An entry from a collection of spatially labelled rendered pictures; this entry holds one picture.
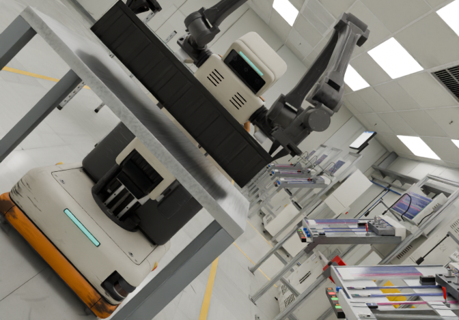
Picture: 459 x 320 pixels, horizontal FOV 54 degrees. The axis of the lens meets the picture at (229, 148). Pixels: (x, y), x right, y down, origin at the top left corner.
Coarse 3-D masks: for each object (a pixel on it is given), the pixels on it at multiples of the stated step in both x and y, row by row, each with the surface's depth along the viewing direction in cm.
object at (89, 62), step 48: (0, 48) 102; (96, 48) 135; (48, 96) 143; (144, 96) 138; (0, 144) 145; (144, 144) 100; (192, 144) 141; (192, 192) 99; (192, 240) 144; (144, 288) 142
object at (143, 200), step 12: (132, 156) 172; (132, 168) 172; (144, 168) 172; (120, 180) 179; (132, 180) 177; (144, 180) 172; (156, 180) 172; (132, 192) 179; (144, 192) 176; (180, 192) 185; (168, 204) 185; (180, 204) 185; (168, 216) 185
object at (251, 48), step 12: (252, 36) 170; (228, 48) 168; (240, 48) 165; (252, 48) 166; (264, 48) 170; (228, 60) 170; (240, 60) 167; (252, 60) 164; (264, 60) 166; (276, 60) 169; (240, 72) 170; (252, 72) 167; (264, 72) 164; (276, 72) 166; (252, 84) 170; (264, 84) 167
